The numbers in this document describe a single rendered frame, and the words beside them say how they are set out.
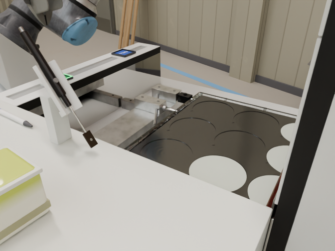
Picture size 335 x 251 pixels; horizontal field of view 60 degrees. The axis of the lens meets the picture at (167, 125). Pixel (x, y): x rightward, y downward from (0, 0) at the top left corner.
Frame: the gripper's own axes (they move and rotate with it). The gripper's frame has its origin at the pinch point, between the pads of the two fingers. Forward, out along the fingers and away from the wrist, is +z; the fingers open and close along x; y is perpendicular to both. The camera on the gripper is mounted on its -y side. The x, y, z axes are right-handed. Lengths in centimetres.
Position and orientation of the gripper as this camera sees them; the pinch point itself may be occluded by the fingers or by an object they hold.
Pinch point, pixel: (42, 19)
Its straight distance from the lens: 75.9
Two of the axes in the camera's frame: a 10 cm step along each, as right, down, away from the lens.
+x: 5.3, -4.3, 7.3
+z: 0.0, 8.6, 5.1
